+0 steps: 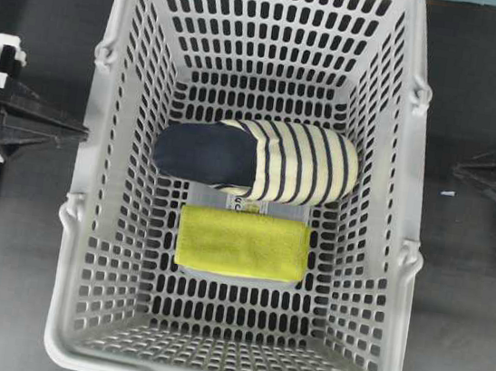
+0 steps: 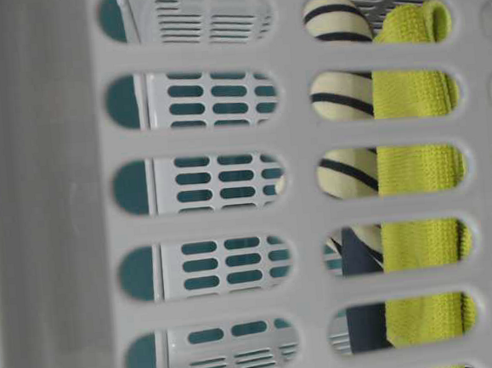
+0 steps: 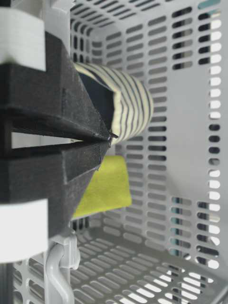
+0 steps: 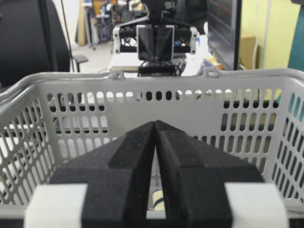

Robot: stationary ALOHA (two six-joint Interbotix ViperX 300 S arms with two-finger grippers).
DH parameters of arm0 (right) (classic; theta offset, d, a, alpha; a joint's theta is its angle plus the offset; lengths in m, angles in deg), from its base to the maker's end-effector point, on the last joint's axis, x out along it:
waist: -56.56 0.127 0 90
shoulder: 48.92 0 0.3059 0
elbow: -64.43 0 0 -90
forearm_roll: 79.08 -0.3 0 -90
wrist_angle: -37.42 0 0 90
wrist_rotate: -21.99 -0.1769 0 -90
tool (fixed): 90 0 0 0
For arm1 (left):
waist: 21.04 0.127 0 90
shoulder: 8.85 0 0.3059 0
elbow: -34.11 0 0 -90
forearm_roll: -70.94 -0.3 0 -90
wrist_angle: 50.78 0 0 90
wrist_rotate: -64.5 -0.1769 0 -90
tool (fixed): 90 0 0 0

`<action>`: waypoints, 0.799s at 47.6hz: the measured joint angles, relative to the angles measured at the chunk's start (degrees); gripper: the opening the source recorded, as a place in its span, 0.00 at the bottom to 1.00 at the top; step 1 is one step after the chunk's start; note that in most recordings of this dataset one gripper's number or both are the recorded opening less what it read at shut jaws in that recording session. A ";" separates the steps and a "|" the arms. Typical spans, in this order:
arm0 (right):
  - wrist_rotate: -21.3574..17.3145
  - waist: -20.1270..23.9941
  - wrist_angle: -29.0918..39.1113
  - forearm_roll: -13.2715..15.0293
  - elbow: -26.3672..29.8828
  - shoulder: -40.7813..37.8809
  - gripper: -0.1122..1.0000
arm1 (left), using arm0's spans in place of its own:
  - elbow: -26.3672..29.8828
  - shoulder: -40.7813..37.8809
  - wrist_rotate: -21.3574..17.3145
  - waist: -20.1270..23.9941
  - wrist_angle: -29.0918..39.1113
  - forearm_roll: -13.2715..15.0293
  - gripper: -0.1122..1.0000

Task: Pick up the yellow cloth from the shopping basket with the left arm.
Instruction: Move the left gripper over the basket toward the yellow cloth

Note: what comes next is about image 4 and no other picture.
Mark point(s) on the black monitor screen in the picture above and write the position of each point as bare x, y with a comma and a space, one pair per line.
224, 21

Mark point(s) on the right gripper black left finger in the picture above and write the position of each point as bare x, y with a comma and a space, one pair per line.
164, 43

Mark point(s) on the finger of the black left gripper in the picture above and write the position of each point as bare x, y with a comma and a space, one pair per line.
146, 42
105, 188

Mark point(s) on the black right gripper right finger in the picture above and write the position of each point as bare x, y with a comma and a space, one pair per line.
205, 187

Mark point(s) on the black office chair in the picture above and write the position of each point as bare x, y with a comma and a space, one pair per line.
23, 48

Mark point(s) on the grey plastic shopping basket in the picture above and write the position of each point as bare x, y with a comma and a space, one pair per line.
49, 118

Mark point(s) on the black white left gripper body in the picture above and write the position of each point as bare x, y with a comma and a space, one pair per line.
185, 37

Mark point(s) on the brown cardboard box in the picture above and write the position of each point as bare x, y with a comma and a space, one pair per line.
246, 50

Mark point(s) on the cream striped cloth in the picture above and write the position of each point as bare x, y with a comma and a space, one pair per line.
158, 200

